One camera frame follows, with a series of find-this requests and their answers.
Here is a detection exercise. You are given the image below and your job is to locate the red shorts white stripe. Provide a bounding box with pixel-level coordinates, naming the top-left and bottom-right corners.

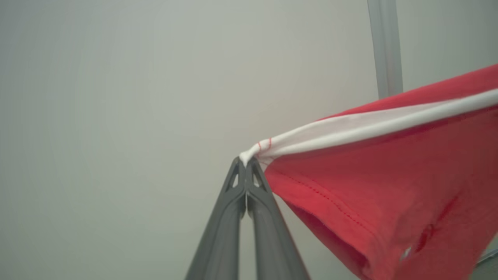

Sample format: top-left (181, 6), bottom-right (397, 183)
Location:
top-left (239, 64), bottom-right (498, 280)

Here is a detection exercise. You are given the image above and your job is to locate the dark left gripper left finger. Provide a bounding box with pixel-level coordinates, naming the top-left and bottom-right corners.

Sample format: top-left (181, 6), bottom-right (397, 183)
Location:
top-left (184, 156), bottom-right (247, 280)

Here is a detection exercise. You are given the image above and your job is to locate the grey partition post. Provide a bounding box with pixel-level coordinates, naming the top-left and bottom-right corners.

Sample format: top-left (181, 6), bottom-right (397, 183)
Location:
top-left (367, 0), bottom-right (404, 100)

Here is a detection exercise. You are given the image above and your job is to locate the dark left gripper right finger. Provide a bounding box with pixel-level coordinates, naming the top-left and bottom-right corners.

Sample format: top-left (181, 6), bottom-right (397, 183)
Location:
top-left (246, 157), bottom-right (310, 280)

